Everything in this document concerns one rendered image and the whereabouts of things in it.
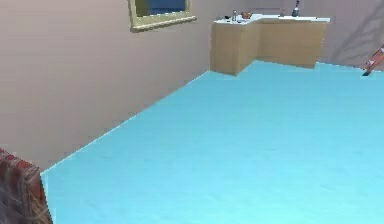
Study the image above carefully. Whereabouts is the tan kitchen counter white top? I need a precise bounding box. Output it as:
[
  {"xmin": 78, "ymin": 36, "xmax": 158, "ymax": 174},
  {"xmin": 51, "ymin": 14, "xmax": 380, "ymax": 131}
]
[{"xmin": 209, "ymin": 13, "xmax": 331, "ymax": 77}]

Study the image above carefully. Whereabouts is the dark glass bottle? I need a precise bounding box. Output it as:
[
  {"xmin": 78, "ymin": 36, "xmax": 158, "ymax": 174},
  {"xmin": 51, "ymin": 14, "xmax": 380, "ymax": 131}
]
[{"xmin": 291, "ymin": 0, "xmax": 301, "ymax": 18}]

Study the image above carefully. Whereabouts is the dark red patterned cabinet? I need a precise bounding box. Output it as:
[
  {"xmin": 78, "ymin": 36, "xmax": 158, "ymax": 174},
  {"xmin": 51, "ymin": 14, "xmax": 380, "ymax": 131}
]
[{"xmin": 0, "ymin": 148, "xmax": 54, "ymax": 224}]

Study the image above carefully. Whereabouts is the window with pale green frame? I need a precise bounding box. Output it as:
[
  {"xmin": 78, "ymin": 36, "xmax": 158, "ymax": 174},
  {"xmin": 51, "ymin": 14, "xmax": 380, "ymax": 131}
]
[{"xmin": 127, "ymin": 0, "xmax": 198, "ymax": 34}]

